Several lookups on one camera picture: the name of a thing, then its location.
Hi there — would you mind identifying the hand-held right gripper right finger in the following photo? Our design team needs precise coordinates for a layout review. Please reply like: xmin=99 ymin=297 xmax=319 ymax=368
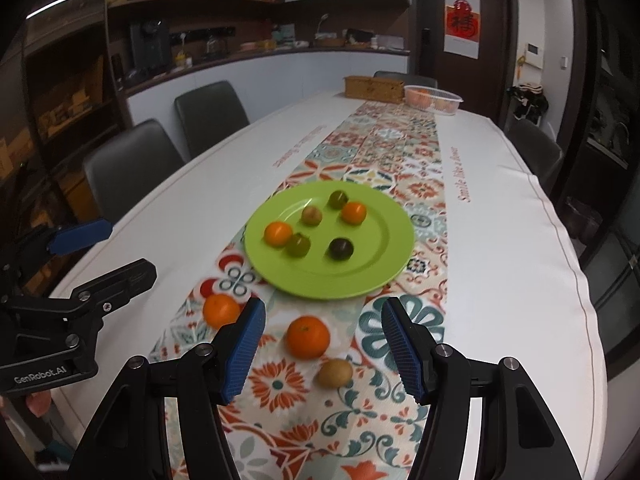
xmin=381 ymin=296 xmax=583 ymax=480

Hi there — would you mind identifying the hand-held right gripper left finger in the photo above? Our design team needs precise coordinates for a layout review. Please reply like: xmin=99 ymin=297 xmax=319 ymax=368
xmin=75 ymin=296 xmax=267 ymax=480

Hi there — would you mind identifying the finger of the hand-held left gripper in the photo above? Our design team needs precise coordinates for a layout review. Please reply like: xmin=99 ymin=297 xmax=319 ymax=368
xmin=74 ymin=258 xmax=157 ymax=334
xmin=10 ymin=218 xmax=113 ymax=261

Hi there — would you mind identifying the large orange tangerine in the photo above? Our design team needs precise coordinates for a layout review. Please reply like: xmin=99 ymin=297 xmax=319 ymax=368
xmin=202 ymin=293 xmax=242 ymax=327
xmin=285 ymin=315 xmax=331 ymax=360

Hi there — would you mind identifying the green plate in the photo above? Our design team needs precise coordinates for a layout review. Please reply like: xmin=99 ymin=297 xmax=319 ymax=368
xmin=244 ymin=181 xmax=416 ymax=300

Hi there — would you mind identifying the dark purple plum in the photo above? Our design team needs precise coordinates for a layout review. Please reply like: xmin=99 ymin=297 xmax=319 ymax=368
xmin=328 ymin=237 xmax=356 ymax=262

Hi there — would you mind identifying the small orange tangerine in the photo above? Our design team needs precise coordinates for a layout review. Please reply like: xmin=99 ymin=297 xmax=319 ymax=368
xmin=341 ymin=201 xmax=367 ymax=226
xmin=264 ymin=221 xmax=294 ymax=247

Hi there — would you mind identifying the grey dining chair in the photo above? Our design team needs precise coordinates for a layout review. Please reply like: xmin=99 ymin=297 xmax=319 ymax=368
xmin=505 ymin=119 xmax=564 ymax=191
xmin=174 ymin=80 xmax=251 ymax=160
xmin=373 ymin=70 xmax=438 ymax=89
xmin=82 ymin=118 xmax=186 ymax=226

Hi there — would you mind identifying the dark glass cabinet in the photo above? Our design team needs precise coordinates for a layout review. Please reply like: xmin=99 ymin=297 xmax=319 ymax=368
xmin=0 ymin=0 xmax=131 ymax=241

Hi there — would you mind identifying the patterned table runner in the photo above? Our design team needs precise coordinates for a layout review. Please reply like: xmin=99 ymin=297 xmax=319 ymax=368
xmin=147 ymin=100 xmax=451 ymax=480

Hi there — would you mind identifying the black water dispenser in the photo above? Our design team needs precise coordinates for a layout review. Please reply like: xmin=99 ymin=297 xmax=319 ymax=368
xmin=129 ymin=20 xmax=172 ymax=73

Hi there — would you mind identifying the clear plastic container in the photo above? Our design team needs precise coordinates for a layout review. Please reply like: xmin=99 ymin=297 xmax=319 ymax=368
xmin=403 ymin=85 xmax=464 ymax=117

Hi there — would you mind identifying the wooden box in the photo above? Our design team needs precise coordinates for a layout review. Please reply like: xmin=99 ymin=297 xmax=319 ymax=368
xmin=343 ymin=75 xmax=405 ymax=103

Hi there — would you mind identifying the white counter cabinet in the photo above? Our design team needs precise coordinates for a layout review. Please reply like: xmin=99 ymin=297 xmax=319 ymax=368
xmin=125 ymin=47 xmax=413 ymax=161

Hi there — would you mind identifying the dark clothes pile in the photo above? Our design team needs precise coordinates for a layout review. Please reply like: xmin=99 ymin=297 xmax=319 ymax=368
xmin=506 ymin=82 xmax=550 ymax=123

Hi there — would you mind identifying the dark brown door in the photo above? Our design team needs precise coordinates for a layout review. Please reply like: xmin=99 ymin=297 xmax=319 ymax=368
xmin=411 ymin=0 xmax=518 ymax=121

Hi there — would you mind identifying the glass sliding door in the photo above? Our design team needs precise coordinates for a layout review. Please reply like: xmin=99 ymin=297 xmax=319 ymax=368
xmin=570 ymin=0 xmax=640 ymax=311

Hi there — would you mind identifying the red and white door poster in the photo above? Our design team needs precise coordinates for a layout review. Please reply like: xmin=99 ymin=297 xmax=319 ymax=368
xmin=444 ymin=0 xmax=485 ymax=57

